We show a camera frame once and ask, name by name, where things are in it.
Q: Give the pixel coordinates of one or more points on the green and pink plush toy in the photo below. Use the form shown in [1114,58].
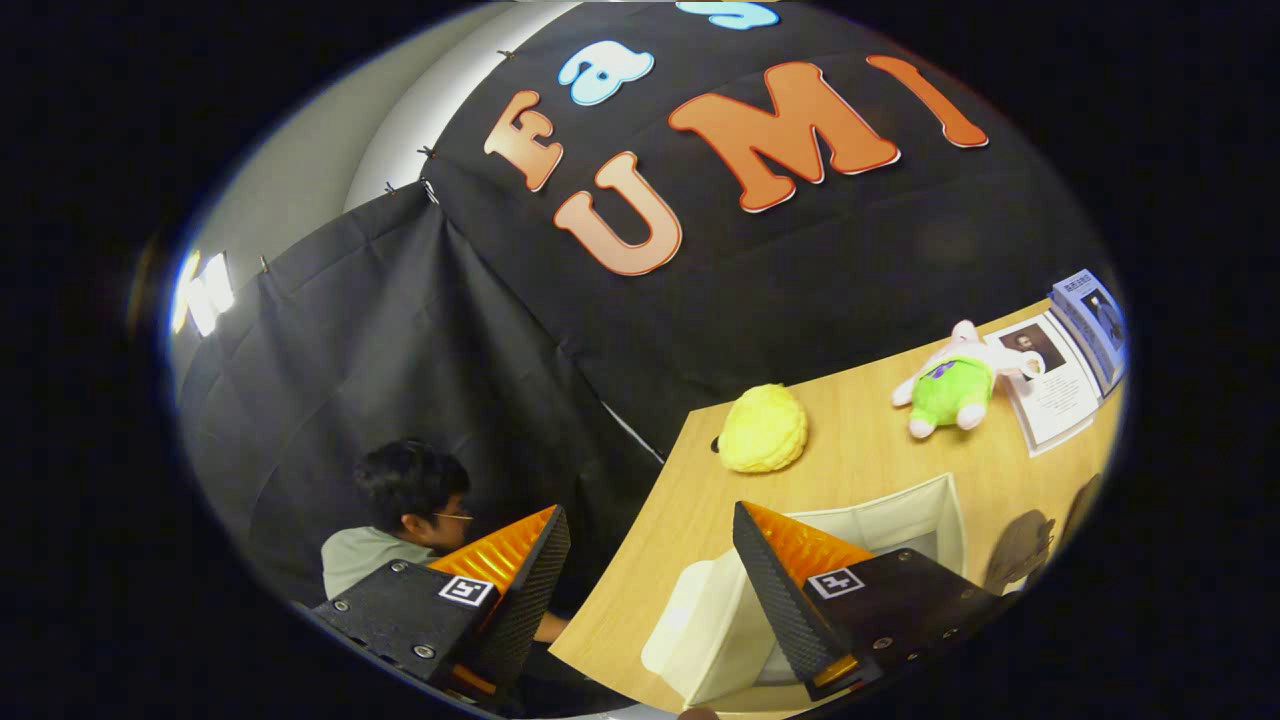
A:
[950,390]

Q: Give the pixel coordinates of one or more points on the blue book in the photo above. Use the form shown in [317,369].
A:
[1095,320]

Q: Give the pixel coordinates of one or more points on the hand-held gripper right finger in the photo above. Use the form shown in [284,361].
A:
[775,600]

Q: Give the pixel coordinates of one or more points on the white fabric storage box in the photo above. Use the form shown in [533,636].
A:
[720,620]

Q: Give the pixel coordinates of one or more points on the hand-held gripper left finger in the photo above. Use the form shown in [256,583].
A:
[520,600]

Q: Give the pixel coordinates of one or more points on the white portrait book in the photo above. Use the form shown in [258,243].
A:
[1060,395]

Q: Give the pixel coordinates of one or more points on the yellow plush ball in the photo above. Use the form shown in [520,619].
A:
[762,430]

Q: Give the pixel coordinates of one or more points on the brown suede shoe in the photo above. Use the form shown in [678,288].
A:
[1020,550]
[1082,508]

